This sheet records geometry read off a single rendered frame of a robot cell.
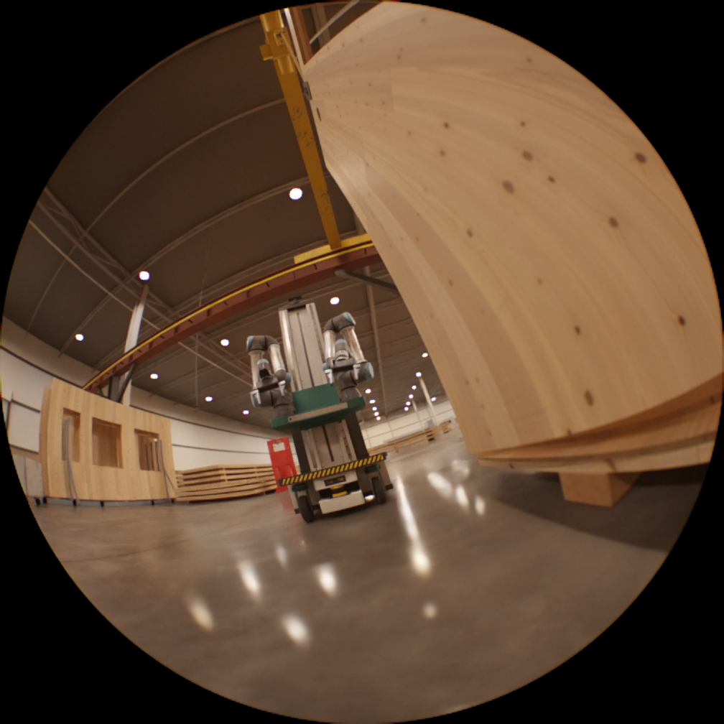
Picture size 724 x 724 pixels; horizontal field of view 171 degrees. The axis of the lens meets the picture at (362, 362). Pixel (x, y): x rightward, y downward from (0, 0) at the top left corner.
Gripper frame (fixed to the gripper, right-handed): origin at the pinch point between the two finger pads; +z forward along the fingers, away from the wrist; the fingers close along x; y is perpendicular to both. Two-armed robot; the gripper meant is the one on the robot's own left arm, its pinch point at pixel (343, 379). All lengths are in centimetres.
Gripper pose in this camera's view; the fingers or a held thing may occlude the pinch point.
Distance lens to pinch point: 130.1
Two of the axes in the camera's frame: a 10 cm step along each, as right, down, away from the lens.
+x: 9.8, -1.8, -0.1
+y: -1.3, -7.0, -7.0
